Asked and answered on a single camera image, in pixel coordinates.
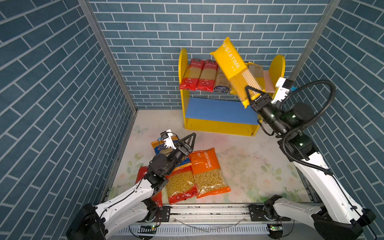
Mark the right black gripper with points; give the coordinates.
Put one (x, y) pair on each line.
(262, 103)

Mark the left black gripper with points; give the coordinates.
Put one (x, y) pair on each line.
(186, 151)

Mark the dark blue spaghetti pack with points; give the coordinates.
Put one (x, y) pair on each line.
(222, 85)

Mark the red spaghetti pack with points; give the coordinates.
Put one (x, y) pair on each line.
(192, 75)
(208, 76)

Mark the red fusilli bag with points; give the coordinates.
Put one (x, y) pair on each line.
(181, 185)

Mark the yellow Pastatime spaghetti pack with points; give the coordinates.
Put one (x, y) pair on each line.
(233, 91)

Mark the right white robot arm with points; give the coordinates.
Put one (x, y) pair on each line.
(340, 217)

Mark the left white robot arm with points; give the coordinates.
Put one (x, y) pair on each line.
(102, 221)

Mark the blue orecchiette pasta bag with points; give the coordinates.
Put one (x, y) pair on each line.
(161, 148)

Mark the yellow shelf with coloured boards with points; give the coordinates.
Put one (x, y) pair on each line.
(229, 117)

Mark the orange Pastatime macaroni bag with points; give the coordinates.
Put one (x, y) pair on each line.
(208, 174)

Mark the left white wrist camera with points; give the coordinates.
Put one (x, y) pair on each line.
(166, 139)

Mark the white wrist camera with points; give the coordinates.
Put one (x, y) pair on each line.
(283, 88)
(166, 139)

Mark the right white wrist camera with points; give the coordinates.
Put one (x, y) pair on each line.
(283, 88)

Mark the aluminium mounting rail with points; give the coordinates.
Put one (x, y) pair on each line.
(220, 212)

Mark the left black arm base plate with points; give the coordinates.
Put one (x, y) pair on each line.
(160, 214)

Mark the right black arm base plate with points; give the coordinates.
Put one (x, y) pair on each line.
(263, 213)

